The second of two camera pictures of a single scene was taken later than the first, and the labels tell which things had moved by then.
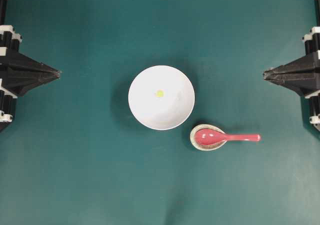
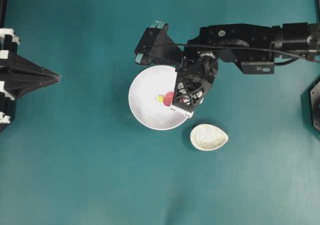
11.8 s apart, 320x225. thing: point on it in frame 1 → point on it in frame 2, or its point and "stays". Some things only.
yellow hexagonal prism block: (160, 93) → (160, 99)
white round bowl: (167, 112) stays
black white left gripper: (19, 74) stays
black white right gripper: (301, 75) → (196, 72)
